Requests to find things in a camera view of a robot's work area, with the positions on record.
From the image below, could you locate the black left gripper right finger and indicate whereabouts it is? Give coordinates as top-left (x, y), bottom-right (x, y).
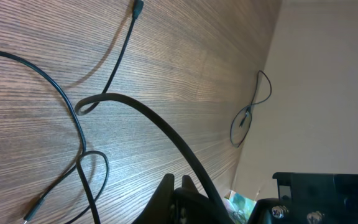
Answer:
top-left (174, 175), bottom-right (229, 224)

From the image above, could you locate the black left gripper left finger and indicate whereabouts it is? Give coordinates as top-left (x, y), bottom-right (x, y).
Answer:
top-left (132, 174), bottom-right (175, 224)

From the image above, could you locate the thick black cable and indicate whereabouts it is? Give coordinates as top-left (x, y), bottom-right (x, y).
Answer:
top-left (229, 70), bottom-right (273, 149)

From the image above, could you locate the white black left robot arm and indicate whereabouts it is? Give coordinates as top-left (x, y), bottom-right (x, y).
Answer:
top-left (135, 172), bottom-right (358, 223)

